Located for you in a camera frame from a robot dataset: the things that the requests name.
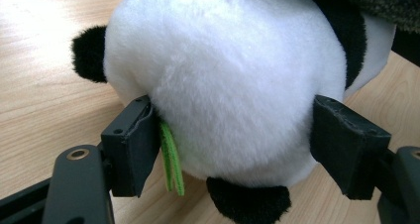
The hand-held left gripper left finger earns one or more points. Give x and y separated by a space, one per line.
132 158

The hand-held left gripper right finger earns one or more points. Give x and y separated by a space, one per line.
350 144

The panda plush toy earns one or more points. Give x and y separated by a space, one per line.
237 85

